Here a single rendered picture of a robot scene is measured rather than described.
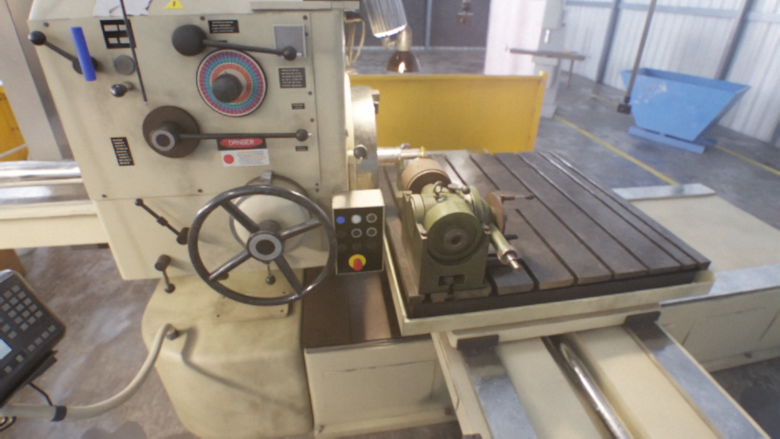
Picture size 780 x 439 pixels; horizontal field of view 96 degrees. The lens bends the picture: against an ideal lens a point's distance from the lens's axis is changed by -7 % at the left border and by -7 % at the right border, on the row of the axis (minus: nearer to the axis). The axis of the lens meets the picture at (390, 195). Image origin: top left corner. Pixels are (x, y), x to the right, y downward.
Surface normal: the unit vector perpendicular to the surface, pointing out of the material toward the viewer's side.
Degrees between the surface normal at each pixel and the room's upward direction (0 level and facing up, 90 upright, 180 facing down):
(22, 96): 90
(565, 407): 0
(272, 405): 90
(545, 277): 0
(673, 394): 0
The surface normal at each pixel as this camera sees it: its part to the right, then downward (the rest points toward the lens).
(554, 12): -0.45, 0.41
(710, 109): -0.79, 0.27
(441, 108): 0.15, 0.47
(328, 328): 0.02, -0.88
